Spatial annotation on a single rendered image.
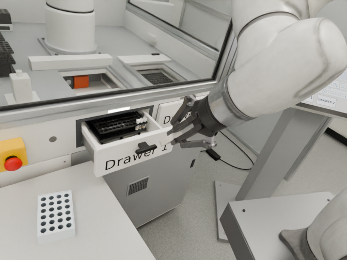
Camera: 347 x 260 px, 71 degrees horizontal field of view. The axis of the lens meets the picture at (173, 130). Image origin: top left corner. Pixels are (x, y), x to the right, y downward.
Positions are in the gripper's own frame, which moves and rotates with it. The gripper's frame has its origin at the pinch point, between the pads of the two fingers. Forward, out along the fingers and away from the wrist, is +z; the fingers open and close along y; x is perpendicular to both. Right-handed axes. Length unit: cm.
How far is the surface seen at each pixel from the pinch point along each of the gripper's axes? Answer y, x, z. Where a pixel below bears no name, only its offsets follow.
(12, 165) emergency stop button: 9.0, 33.2, 22.0
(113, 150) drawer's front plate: 3.9, 9.4, 15.1
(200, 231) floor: -53, -56, 87
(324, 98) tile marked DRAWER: -5, -89, -2
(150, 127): 9.6, -11.5, 25.3
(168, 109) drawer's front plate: 14.2, -20.7, 23.1
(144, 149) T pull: 1.0, 1.3, 13.0
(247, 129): -2, -167, 105
